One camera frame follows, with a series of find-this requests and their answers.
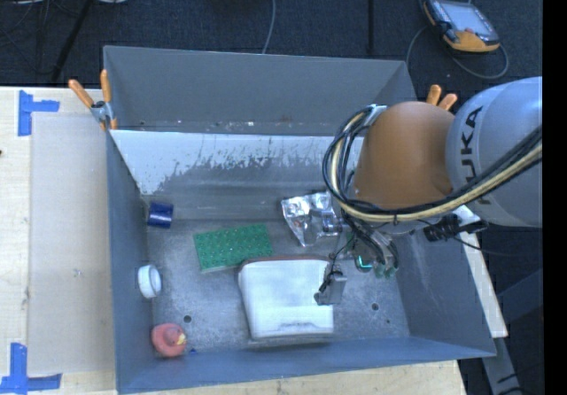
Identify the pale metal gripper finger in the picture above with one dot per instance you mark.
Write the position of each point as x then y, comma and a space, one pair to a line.
331, 221
331, 289

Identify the white box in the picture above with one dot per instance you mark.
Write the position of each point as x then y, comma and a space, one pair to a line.
283, 296

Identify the dark green flat block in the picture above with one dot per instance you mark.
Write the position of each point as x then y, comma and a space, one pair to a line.
232, 247

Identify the grey metal bin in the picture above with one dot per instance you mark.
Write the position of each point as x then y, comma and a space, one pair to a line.
248, 87

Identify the dark blue cup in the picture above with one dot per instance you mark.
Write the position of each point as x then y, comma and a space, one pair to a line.
160, 214

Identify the pale flat board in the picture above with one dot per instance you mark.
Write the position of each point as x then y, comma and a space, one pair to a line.
66, 229

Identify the black cylinder on white bracket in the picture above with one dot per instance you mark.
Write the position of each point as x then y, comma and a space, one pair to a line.
443, 228

